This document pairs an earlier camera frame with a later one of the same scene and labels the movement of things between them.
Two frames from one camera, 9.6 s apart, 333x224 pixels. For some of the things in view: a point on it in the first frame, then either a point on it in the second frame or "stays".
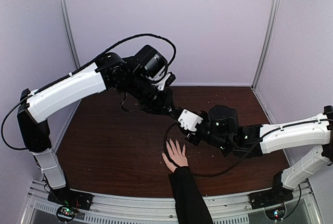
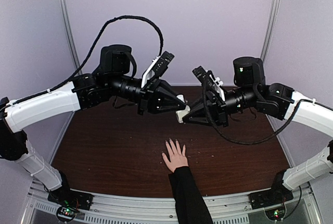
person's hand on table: [177, 159] stays
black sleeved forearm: [190, 208] stays
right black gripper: [194, 141] to [217, 108]
